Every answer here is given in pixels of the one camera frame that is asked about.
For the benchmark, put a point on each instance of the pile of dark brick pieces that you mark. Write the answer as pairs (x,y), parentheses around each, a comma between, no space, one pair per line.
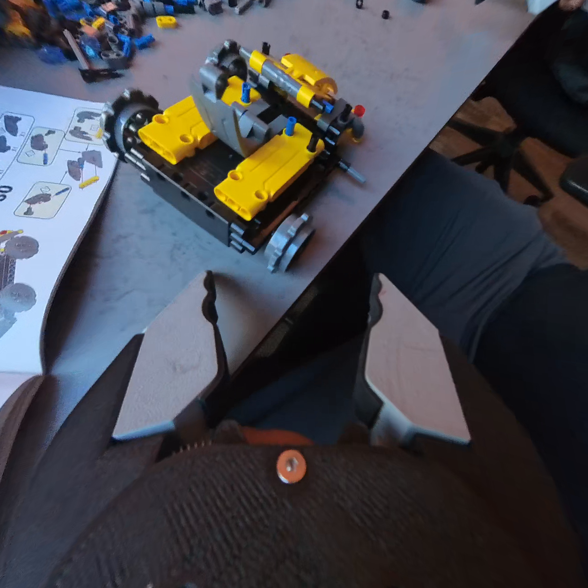
(92,32)

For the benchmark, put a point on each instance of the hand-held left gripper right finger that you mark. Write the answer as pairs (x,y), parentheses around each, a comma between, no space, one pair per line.
(409,367)

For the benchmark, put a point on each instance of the yellow toy brick car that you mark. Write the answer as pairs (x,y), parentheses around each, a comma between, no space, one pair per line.
(257,183)

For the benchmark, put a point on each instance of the white instruction booklet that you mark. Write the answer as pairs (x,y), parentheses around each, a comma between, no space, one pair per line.
(46,183)

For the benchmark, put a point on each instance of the small yellow connector piece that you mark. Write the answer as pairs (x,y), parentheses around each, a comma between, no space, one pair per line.
(166,21)

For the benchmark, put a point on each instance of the person's black top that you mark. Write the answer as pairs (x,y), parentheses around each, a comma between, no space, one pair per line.
(542,367)

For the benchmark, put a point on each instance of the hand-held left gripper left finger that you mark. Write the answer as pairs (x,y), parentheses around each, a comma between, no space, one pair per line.
(174,358)

